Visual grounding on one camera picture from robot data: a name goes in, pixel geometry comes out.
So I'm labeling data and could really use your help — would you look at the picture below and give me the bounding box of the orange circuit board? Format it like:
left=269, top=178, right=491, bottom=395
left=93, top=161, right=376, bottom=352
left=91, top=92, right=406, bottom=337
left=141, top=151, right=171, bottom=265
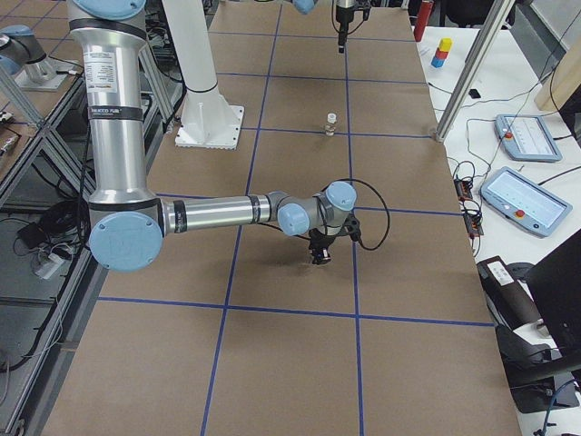
left=454, top=177, right=484, bottom=240

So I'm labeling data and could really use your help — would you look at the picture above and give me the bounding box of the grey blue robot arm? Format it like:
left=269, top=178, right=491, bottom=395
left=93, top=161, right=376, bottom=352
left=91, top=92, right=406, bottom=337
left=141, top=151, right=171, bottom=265
left=67, top=1, right=357, bottom=272
left=291, top=0, right=356, bottom=54

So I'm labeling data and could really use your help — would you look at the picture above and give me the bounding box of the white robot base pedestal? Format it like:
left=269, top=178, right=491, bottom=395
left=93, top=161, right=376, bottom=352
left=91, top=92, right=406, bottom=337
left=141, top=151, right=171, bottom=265
left=162, top=0, right=244, bottom=150

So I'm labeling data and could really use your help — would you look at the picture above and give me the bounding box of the blue block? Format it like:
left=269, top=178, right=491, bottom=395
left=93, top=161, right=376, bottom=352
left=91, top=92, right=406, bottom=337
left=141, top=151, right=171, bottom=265
left=430, top=56, right=446, bottom=68

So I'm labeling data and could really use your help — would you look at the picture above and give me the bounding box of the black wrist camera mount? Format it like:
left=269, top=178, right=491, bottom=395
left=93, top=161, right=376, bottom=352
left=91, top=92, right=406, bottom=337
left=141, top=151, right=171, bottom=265
left=338, top=213, right=361, bottom=243

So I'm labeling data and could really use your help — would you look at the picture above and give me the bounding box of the small black box device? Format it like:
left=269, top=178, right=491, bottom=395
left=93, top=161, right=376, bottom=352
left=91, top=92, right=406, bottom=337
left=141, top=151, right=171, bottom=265
left=468, top=89, right=481, bottom=99

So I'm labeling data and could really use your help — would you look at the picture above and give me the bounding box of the far teach pendant tablet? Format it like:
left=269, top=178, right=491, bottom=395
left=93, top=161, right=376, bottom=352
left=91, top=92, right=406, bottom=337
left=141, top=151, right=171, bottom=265
left=495, top=114, right=563, bottom=163

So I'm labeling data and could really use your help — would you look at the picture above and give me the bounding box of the yellow block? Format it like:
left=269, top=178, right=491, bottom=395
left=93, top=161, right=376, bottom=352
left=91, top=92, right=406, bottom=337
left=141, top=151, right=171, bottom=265
left=438, top=37, right=453, bottom=53

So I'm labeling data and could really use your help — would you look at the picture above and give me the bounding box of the red cylinder tube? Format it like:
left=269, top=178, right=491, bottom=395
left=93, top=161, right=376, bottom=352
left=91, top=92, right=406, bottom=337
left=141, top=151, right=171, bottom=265
left=413, top=0, right=434, bottom=43

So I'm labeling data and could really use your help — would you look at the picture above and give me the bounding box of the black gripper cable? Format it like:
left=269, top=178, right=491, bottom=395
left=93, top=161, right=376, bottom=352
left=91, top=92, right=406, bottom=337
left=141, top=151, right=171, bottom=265
left=344, top=178, right=389, bottom=252

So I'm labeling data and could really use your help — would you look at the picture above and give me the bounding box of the near teach pendant tablet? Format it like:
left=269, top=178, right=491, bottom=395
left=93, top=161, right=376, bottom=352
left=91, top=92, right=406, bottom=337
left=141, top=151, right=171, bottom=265
left=480, top=166, right=573, bottom=237

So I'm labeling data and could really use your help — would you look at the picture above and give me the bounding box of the black computer monitor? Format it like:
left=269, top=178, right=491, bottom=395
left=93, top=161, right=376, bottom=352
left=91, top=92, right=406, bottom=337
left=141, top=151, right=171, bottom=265
left=526, top=231, right=580, bottom=352

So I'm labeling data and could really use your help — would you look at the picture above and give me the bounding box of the teach pendant tablet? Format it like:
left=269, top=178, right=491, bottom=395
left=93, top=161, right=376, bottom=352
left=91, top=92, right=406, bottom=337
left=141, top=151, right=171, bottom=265
left=480, top=166, right=573, bottom=237
left=495, top=114, right=563, bottom=163

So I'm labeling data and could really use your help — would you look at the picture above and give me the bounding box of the aluminium frame post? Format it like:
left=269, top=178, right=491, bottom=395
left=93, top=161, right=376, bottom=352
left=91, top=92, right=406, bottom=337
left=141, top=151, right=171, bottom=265
left=433, top=0, right=516, bottom=143

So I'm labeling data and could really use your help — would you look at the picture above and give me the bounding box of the grey third robot arm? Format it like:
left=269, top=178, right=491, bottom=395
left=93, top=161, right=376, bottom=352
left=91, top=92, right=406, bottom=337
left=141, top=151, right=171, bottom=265
left=1, top=25, right=68, bottom=92

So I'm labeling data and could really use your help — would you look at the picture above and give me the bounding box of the red block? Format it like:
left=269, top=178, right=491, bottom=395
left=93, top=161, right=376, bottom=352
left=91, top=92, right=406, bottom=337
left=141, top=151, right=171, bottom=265
left=433, top=48, right=448, bottom=62

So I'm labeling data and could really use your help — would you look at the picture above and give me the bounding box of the aluminium frame rack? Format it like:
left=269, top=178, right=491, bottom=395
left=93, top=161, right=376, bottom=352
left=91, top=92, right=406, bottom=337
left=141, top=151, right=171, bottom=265
left=0, top=45, right=182, bottom=436

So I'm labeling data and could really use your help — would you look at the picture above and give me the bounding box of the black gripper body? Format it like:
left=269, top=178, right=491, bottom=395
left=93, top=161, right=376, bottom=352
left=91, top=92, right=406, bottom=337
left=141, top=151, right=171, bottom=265
left=309, top=228, right=336, bottom=253
left=335, top=0, right=355, bottom=25

